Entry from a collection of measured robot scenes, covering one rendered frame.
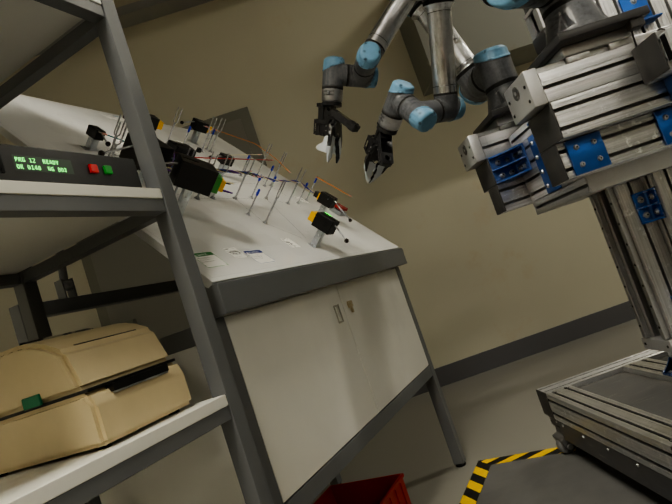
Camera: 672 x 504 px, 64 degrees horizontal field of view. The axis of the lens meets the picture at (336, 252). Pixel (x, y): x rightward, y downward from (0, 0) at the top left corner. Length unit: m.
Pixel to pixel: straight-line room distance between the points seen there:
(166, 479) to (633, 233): 1.33
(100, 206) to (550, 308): 3.27
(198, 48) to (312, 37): 0.78
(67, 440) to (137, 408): 0.10
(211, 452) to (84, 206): 0.57
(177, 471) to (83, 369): 0.45
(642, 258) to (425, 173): 2.25
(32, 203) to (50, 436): 0.35
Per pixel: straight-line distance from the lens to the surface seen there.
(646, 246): 1.70
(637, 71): 1.50
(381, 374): 1.74
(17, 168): 0.93
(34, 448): 1.00
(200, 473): 1.26
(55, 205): 0.91
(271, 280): 1.26
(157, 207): 1.05
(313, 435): 1.33
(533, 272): 3.83
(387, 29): 1.93
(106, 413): 0.90
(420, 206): 3.68
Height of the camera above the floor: 0.76
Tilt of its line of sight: 5 degrees up
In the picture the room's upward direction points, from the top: 19 degrees counter-clockwise
